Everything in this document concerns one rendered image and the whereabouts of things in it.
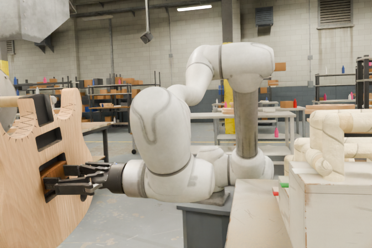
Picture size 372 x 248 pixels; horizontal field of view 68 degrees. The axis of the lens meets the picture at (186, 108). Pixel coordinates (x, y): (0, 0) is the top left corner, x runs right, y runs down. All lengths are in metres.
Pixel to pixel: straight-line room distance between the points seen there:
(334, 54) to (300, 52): 1.24
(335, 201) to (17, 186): 0.63
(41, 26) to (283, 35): 11.42
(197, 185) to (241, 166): 0.75
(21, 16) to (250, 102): 0.81
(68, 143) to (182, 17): 11.71
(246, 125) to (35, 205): 0.82
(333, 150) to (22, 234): 0.66
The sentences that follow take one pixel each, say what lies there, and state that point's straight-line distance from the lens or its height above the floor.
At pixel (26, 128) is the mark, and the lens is 0.76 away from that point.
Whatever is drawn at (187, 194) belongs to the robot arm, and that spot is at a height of 1.04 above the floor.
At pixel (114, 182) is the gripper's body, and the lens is 0.69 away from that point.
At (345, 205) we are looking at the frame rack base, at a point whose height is 1.07.
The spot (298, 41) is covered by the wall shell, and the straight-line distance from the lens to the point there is 11.96.
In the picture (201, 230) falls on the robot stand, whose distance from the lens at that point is 1.48.
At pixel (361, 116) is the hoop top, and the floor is 1.21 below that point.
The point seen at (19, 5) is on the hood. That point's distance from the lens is 0.73.
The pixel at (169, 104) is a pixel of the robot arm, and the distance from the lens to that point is 0.50.
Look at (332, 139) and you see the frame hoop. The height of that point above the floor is 1.17.
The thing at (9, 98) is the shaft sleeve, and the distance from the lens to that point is 0.94.
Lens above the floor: 1.25
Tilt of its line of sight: 3 degrees down
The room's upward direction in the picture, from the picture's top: 2 degrees counter-clockwise
